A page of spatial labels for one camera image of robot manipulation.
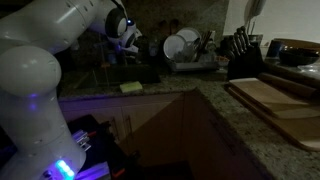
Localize white plate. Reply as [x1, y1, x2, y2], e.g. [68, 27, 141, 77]
[177, 27, 201, 43]
[163, 35, 186, 63]

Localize white plate rear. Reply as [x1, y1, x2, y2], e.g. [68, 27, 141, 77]
[177, 27, 201, 43]

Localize white plate front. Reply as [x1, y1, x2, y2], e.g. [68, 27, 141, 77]
[163, 35, 186, 63]

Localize yellow green sponge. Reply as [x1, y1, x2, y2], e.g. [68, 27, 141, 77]
[120, 81, 143, 93]

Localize upper wooden cutting board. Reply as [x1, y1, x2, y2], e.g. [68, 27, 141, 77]
[229, 78, 320, 119]

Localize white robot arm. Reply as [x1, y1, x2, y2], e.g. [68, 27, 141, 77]
[0, 0, 128, 180]

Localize dish drying rack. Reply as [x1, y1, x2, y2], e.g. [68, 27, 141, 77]
[164, 37, 218, 72]

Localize dark bowl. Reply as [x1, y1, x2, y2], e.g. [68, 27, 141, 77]
[279, 48, 320, 66]

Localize stainless steel sink basin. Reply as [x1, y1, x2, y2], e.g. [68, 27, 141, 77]
[75, 64, 160, 89]

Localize black knife block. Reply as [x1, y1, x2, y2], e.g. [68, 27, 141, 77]
[227, 26, 266, 80]

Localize wooden rolling pin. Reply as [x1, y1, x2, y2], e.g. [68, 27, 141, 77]
[258, 73, 320, 99]

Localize wooden cutting board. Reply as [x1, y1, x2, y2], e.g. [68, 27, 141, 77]
[229, 78, 320, 119]
[226, 87, 320, 151]

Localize lower wooden cutting board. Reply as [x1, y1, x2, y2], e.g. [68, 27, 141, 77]
[226, 87, 320, 151]

